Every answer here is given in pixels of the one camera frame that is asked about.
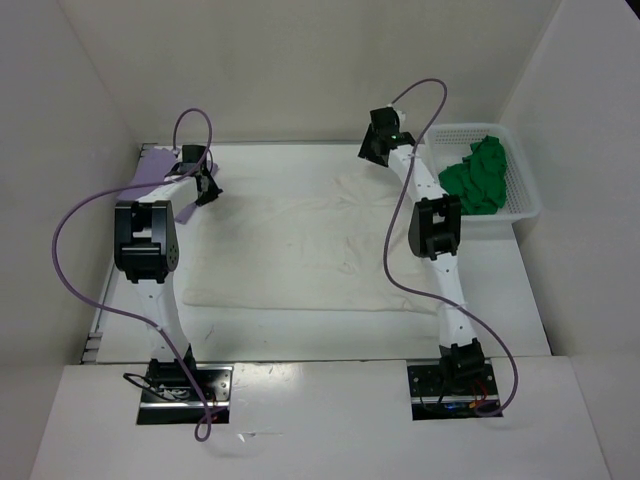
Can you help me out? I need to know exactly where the purple t-shirt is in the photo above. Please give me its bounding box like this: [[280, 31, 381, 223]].
[[131, 145, 219, 225]]

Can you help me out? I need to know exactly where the cream white t-shirt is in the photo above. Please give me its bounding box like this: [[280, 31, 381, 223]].
[[182, 169, 437, 314]]

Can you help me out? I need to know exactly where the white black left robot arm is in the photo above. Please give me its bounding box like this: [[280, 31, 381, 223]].
[[114, 163, 222, 400]]

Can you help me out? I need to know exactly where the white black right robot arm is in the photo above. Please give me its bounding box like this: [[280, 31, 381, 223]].
[[359, 125, 485, 393]]

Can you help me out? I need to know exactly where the white plastic laundry basket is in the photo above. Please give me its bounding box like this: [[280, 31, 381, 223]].
[[421, 123, 541, 230]]

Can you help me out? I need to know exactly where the green garment in basket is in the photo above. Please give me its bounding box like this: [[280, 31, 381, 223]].
[[438, 135, 507, 215]]

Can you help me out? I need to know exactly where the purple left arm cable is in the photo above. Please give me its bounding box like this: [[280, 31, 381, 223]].
[[52, 108, 231, 444]]

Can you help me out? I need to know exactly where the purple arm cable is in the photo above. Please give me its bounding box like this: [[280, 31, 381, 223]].
[[383, 77, 519, 419], [52, 108, 231, 444]]

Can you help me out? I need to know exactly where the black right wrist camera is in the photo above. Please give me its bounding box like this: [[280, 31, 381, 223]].
[[370, 105, 406, 135]]

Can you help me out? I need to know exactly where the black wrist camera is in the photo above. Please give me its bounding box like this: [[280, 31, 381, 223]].
[[168, 144, 214, 176], [370, 105, 406, 135]]

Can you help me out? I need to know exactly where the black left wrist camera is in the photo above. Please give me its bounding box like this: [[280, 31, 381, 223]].
[[168, 144, 214, 176]]

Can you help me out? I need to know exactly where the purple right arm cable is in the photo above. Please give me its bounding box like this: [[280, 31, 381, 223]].
[[383, 77, 519, 419]]

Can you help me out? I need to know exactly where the black cable at base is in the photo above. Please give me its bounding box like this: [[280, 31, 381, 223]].
[[122, 369, 171, 401]]

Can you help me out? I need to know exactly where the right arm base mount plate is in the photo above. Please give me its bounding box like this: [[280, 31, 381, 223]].
[[406, 361, 500, 421]]

